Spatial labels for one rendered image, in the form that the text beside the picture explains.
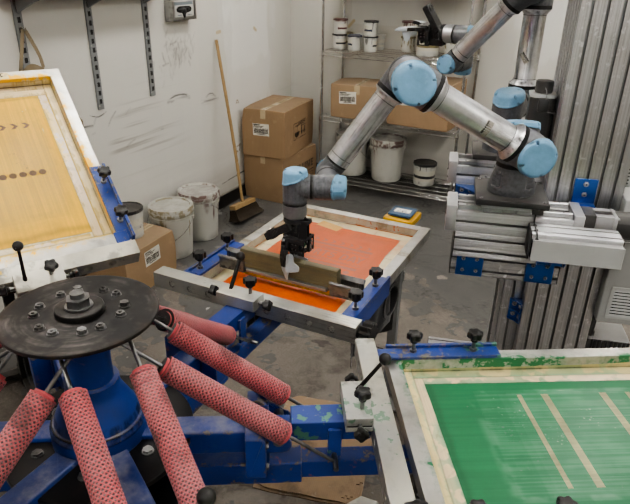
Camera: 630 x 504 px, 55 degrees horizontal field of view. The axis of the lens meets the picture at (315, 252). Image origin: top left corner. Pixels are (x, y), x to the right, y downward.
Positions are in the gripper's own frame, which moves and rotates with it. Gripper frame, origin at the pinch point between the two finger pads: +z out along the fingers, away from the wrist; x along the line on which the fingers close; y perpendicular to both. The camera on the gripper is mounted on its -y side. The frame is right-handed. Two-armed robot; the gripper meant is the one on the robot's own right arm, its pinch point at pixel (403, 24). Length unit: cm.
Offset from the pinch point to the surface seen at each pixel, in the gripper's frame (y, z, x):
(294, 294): 56, -33, -123
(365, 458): 53, -89, -166
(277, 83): 103, 235, 173
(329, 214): 61, -5, -66
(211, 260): 51, -2, -128
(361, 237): 63, -25, -72
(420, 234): 61, -45, -62
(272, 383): 36, -69, -172
